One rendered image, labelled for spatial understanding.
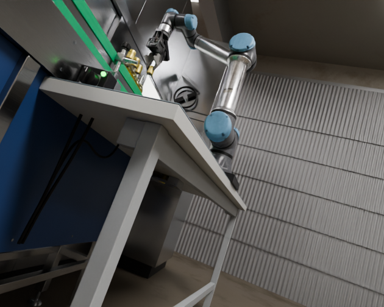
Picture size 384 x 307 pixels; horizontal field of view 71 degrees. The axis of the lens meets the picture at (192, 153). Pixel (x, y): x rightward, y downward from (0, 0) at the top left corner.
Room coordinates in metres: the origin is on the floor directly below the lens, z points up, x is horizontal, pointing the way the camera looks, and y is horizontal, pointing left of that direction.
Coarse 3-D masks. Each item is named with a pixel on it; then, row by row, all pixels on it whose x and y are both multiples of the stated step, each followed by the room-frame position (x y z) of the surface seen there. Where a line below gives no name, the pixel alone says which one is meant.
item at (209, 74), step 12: (228, 48) 2.22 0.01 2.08; (192, 60) 2.27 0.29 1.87; (204, 60) 2.25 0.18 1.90; (216, 60) 2.23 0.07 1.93; (192, 72) 2.27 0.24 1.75; (204, 72) 2.25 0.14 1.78; (216, 72) 2.22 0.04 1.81; (180, 84) 2.28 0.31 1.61; (204, 84) 2.24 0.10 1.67; (216, 84) 2.22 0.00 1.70; (204, 96) 2.23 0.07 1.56; (216, 96) 2.24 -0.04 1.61; (192, 108) 2.24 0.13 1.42; (204, 108) 2.22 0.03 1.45; (192, 120) 2.24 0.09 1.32; (204, 120) 2.22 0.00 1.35; (204, 132) 2.27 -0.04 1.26
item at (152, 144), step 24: (120, 144) 0.57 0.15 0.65; (144, 144) 0.54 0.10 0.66; (168, 144) 0.60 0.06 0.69; (144, 168) 0.53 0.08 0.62; (168, 168) 0.67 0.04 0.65; (192, 168) 0.79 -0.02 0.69; (120, 192) 0.54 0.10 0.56; (144, 192) 0.56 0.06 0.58; (216, 192) 1.17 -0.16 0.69; (120, 216) 0.53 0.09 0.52; (120, 240) 0.54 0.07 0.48; (96, 264) 0.54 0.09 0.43; (216, 264) 1.91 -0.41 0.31; (96, 288) 0.53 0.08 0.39
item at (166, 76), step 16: (96, 0) 1.01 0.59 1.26; (112, 0) 1.08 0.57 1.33; (128, 0) 1.19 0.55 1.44; (144, 0) 1.31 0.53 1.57; (160, 0) 1.46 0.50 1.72; (176, 0) 1.65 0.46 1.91; (96, 16) 1.05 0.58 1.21; (112, 16) 1.14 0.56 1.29; (128, 16) 1.21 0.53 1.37; (144, 16) 1.38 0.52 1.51; (160, 16) 1.54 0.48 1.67; (144, 32) 1.44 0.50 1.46; (176, 32) 1.85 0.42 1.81; (144, 48) 1.47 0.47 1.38; (176, 48) 1.97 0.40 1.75; (160, 64) 1.81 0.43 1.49; (176, 64) 2.09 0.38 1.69; (160, 80) 1.92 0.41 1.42; (176, 80) 2.24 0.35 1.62
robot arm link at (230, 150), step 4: (236, 132) 1.21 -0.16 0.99; (236, 136) 1.22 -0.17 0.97; (236, 140) 1.22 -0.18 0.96; (212, 144) 1.22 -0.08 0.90; (232, 144) 1.19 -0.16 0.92; (212, 148) 1.23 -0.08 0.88; (216, 148) 1.21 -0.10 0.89; (220, 148) 1.19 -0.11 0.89; (224, 148) 1.19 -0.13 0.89; (228, 148) 1.20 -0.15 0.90; (232, 148) 1.21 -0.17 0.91; (228, 152) 1.20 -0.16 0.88; (232, 152) 1.22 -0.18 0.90; (232, 156) 1.23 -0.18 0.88
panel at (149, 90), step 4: (148, 76) 1.65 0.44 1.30; (148, 80) 1.67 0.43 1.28; (144, 84) 1.64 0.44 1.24; (148, 84) 1.69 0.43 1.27; (152, 84) 1.75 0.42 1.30; (144, 88) 1.67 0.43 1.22; (148, 88) 1.72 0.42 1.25; (152, 88) 1.78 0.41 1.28; (144, 92) 1.69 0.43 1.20; (148, 92) 1.74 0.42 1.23; (152, 92) 1.80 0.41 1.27; (156, 92) 1.86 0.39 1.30; (148, 96) 1.76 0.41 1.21; (152, 96) 1.83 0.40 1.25; (156, 96) 1.89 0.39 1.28
